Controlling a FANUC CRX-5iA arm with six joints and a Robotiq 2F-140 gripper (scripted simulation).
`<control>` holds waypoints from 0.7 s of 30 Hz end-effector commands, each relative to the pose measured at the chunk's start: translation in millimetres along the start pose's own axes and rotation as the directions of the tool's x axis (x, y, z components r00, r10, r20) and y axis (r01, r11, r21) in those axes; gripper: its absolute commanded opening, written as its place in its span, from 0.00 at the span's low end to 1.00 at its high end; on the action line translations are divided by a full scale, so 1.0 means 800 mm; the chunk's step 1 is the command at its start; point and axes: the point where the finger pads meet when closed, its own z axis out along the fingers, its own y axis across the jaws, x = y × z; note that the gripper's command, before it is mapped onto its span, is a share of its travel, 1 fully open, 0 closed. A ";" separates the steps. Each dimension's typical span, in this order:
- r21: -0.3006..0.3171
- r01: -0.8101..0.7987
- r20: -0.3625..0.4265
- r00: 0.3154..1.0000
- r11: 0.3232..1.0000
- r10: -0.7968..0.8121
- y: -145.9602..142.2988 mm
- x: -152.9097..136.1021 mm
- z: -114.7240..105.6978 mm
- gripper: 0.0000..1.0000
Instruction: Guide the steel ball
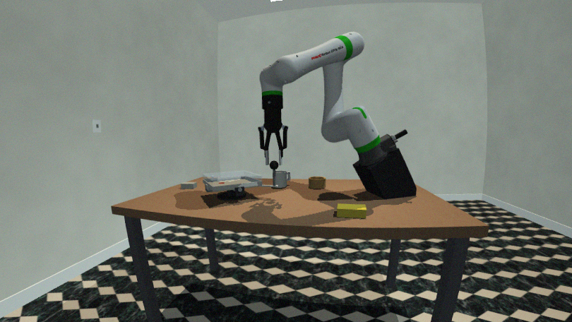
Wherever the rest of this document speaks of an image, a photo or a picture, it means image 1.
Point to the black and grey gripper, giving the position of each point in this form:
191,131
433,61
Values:
272,124

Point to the grey mug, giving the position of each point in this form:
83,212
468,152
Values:
281,178

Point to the yellow rectangular block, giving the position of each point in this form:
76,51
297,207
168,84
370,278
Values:
351,210

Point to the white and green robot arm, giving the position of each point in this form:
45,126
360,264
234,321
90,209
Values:
355,123

